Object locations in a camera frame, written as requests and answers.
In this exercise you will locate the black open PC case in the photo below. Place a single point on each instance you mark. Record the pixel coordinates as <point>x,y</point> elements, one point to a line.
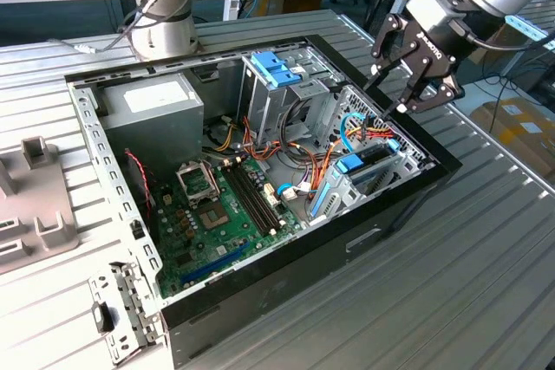
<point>303,279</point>

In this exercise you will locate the green RAM stick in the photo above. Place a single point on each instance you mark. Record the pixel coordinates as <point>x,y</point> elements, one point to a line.
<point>6,225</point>

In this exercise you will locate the blue drive cage latch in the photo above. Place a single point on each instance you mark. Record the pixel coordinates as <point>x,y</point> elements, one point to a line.
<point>266,67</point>

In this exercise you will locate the large cardboard box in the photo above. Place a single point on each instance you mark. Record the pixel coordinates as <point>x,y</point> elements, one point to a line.
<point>516,127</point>

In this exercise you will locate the grey power supply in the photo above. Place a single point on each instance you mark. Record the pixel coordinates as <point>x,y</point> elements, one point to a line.
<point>152,136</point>

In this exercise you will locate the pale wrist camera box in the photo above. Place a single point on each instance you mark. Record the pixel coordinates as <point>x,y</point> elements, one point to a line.
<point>433,8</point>

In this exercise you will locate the green motherboard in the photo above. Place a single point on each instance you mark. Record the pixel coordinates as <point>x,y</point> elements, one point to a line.
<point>243,240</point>

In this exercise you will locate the silver optical drive cage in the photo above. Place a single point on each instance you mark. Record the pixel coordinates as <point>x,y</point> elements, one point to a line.
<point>264,110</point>

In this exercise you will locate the black RAM slot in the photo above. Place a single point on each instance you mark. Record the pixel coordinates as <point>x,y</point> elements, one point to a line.
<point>255,197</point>
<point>260,196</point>
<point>245,201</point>
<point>250,199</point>

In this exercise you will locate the hard disk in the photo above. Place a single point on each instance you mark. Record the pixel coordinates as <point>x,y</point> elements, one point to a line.
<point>349,163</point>

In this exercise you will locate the small black case clip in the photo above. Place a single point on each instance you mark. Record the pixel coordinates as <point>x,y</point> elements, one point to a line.
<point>138,230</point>

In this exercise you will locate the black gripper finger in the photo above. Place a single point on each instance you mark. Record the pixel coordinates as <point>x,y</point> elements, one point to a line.
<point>429,105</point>
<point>381,37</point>

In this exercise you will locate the silver disk bay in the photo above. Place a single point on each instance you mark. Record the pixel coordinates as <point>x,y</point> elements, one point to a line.
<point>409,166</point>

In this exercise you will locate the blue expansion slot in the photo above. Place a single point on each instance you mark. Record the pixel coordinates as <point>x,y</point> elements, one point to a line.
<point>217,262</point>

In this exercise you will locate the CPU socket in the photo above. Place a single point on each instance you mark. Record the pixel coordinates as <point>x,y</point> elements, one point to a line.
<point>213,216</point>

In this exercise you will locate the black case latch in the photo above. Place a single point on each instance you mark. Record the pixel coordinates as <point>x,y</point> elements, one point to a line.
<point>103,318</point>

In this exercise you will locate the white board connector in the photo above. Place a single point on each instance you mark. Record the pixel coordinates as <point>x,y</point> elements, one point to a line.
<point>270,196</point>

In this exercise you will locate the metal slat shelf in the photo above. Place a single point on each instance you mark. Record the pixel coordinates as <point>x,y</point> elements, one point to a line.
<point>544,12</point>

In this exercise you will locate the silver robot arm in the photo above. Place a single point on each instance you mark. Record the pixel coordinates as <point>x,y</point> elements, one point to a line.
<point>173,40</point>

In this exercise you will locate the grey parts rack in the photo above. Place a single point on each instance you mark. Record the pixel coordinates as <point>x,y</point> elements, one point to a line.
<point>39,196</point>

